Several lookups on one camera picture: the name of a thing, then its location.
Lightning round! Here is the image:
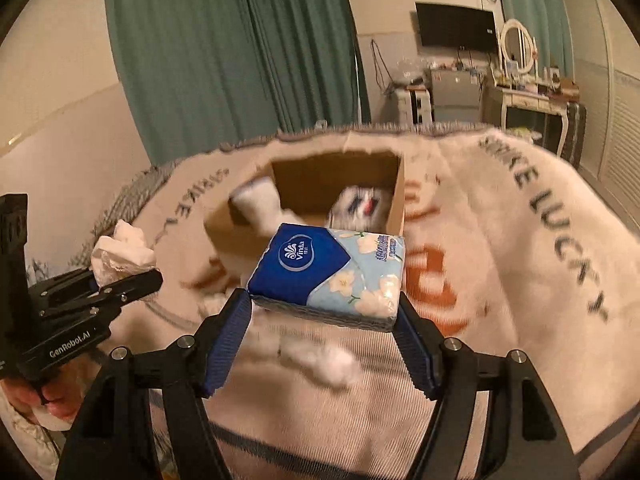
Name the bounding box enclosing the white louvered wardrobe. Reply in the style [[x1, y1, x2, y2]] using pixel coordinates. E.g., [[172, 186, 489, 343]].
[[564, 0, 639, 231]]

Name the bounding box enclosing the person's left hand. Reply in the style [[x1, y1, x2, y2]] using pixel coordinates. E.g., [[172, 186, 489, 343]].
[[1, 356, 93, 422]]

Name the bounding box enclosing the blue white packet in box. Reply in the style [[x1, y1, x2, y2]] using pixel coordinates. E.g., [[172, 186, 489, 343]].
[[326, 186, 393, 233]]

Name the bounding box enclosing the blue floral tissue pack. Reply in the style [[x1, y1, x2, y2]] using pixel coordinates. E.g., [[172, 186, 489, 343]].
[[247, 223, 406, 332]]

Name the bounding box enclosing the white small cabinet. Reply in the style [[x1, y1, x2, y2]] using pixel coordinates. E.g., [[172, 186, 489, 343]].
[[393, 84, 433, 125]]

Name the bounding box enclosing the grey small refrigerator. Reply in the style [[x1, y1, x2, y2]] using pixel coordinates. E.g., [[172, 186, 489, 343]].
[[430, 70, 480, 122]]

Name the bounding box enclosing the white tissue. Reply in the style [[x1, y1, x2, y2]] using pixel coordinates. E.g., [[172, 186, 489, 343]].
[[90, 219, 156, 287]]

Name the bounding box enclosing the brown cardboard box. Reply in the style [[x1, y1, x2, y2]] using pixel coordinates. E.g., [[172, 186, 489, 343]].
[[204, 151, 405, 273]]

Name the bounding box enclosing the green curtain right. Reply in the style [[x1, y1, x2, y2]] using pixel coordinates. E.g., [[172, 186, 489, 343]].
[[501, 0, 574, 78]]

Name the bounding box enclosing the white oval vanity mirror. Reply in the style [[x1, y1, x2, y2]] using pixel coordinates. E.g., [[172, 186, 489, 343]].
[[498, 18, 537, 77]]

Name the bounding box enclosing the cream printed woven blanket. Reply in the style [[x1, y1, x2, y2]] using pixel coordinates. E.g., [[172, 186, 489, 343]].
[[8, 121, 640, 480]]

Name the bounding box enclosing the white rolled sock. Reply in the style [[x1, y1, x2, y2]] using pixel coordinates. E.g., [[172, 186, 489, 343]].
[[230, 177, 283, 236]]

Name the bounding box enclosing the white vanity dressing table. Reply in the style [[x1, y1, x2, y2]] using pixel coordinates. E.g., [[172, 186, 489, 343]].
[[480, 86, 587, 167]]

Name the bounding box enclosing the black wall television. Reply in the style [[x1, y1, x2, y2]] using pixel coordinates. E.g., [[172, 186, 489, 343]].
[[416, 2, 498, 54]]

